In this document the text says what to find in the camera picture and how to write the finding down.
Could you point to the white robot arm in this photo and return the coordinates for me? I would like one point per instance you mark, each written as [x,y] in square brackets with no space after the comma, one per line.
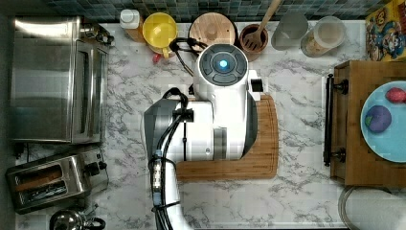
[221,124]

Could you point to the stainless steel toaster oven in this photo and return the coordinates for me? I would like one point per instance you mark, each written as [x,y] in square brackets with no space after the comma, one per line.
[58,79]

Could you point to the stainless steel slot toaster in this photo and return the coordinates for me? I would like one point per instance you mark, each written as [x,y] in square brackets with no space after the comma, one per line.
[57,179]

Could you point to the bamboo cutting board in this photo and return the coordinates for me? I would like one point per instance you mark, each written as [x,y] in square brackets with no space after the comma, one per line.
[261,161]

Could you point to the black jar with wooden lid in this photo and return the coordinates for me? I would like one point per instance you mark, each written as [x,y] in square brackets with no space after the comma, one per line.
[213,28]

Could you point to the brown wooden utensil holder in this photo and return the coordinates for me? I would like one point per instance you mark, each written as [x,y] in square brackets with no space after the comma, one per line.
[252,51]

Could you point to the yellow mug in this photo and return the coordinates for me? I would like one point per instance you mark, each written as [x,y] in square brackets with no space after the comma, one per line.
[159,31]

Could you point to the white capped bottle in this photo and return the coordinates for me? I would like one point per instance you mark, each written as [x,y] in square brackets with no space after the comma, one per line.
[132,22]

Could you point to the frosted grey plastic cup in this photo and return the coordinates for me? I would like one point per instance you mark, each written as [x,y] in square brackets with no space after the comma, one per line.
[291,28]

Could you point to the clear plastic cereal container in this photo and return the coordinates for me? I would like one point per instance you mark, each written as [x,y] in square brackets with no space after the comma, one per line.
[328,33]

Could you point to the stainless steel kettle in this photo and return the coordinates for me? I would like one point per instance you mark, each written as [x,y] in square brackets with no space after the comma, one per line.
[75,219]

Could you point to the purple toy plum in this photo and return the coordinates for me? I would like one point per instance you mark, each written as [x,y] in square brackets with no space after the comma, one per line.
[378,118]

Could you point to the light blue plate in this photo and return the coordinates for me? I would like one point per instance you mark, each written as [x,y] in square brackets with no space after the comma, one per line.
[391,143]

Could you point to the red toy strawberry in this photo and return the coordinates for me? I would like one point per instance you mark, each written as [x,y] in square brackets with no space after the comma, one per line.
[396,95]

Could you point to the yellow cereal box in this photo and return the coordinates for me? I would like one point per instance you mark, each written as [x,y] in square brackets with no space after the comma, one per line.
[386,33]

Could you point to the wooden tray with black handle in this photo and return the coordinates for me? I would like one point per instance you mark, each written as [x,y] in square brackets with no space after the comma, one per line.
[346,152]

